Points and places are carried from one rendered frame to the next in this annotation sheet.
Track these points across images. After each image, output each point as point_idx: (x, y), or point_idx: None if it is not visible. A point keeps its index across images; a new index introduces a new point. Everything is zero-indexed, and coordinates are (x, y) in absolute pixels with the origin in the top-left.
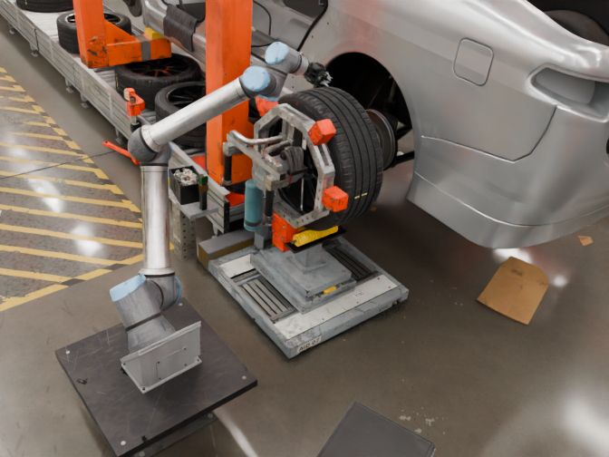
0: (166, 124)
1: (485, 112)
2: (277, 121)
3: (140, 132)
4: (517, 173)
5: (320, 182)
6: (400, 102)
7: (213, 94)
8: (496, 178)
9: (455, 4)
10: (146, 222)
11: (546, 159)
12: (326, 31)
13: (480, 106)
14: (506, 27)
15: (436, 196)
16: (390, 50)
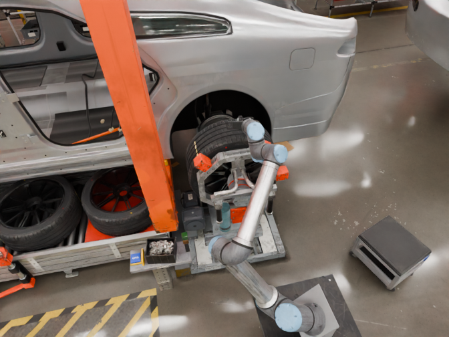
0: (254, 226)
1: (315, 79)
2: None
3: (246, 246)
4: (336, 95)
5: None
6: (210, 101)
7: (266, 184)
8: (326, 103)
9: (280, 35)
10: (254, 283)
11: (346, 80)
12: (168, 93)
13: (311, 77)
14: (318, 33)
15: (290, 130)
16: (237, 79)
